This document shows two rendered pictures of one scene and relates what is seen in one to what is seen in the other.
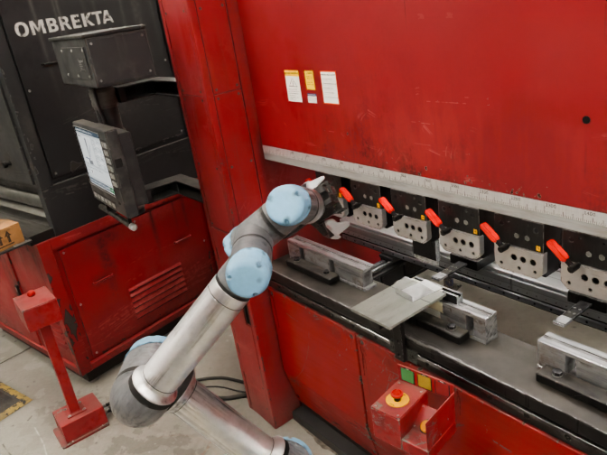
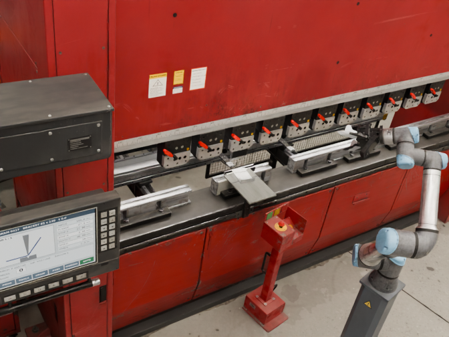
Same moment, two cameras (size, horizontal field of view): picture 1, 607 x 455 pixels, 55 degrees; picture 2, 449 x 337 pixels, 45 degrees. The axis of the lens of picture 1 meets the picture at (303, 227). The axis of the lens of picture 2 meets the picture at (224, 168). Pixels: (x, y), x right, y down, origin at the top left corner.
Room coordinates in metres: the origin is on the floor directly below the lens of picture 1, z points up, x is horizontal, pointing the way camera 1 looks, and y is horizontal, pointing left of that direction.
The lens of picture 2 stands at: (1.95, 2.11, 2.80)
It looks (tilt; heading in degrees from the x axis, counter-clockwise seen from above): 36 degrees down; 267
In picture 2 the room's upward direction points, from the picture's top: 9 degrees clockwise
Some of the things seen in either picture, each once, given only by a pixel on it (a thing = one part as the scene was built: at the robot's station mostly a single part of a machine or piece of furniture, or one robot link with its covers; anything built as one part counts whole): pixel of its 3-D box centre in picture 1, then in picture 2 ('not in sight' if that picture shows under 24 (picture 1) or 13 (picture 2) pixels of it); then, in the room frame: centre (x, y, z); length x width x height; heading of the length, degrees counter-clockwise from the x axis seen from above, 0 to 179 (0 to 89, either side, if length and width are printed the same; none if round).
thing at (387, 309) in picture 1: (398, 301); (249, 185); (1.67, -0.27, 1.00); 0.26 x 0.18 x 0.01; 124
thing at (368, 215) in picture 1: (374, 200); (207, 140); (1.94, -0.26, 1.26); 0.15 x 0.09 x 0.17; 34
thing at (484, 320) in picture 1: (442, 308); (241, 178); (1.71, -0.42, 0.92); 0.39 x 0.06 x 0.10; 34
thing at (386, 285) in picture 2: not in sight; (385, 275); (0.92, 0.13, 0.82); 0.15 x 0.15 x 0.10
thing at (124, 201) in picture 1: (112, 164); (53, 241); (2.43, 0.76, 1.42); 0.45 x 0.12 x 0.36; 33
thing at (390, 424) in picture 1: (413, 411); (284, 227); (1.43, -0.24, 0.75); 0.20 x 0.16 x 0.18; 44
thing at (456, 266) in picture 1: (459, 263); (220, 153); (1.84, -0.53, 1.01); 0.26 x 0.12 x 0.05; 124
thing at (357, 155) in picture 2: not in sight; (361, 154); (0.89, -0.91, 0.89); 0.30 x 0.05 x 0.03; 34
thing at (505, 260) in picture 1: (527, 241); (295, 120); (1.44, -0.60, 1.26); 0.15 x 0.09 x 0.17; 34
